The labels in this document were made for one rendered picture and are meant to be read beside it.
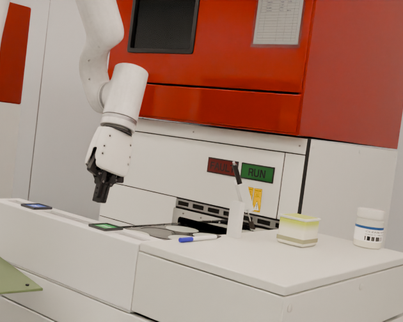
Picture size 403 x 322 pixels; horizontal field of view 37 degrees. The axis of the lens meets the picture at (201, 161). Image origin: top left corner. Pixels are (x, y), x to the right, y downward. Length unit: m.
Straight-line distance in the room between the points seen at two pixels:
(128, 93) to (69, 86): 3.41
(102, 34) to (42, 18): 3.83
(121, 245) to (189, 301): 0.20
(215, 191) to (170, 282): 0.74
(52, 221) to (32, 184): 3.68
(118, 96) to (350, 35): 0.81
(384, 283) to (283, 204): 0.44
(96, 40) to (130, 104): 0.16
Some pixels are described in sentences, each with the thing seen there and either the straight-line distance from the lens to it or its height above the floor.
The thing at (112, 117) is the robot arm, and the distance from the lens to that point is 1.41.
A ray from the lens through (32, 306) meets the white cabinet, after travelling 1.53.
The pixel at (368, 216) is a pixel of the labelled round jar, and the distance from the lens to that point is 1.56.
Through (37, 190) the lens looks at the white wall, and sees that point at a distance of 5.07.
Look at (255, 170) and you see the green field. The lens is 1.80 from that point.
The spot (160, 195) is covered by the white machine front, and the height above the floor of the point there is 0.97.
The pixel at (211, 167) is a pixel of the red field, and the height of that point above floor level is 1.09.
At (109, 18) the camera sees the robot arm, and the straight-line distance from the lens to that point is 1.41.
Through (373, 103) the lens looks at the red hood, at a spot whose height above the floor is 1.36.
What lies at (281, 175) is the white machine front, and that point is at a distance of 1.76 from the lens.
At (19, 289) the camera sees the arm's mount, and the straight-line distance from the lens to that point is 1.35.
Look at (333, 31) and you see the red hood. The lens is 1.82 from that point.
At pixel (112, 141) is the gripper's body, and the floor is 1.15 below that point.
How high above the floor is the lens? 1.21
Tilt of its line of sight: 3 degrees down
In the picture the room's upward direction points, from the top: 7 degrees clockwise
